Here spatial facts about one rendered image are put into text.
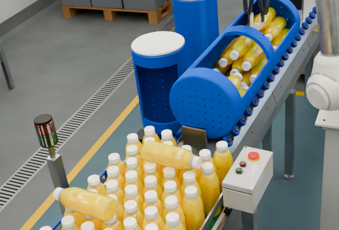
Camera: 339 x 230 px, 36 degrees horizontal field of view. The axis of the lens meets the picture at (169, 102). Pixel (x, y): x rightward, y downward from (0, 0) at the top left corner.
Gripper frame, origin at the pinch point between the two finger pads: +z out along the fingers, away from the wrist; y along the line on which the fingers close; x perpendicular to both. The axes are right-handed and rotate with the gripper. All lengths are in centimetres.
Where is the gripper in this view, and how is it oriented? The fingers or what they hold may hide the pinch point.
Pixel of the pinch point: (256, 21)
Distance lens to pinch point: 245.0
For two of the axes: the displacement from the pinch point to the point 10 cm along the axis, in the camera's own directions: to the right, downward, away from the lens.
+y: -8.8, -1.6, 4.5
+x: -4.6, 5.0, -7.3
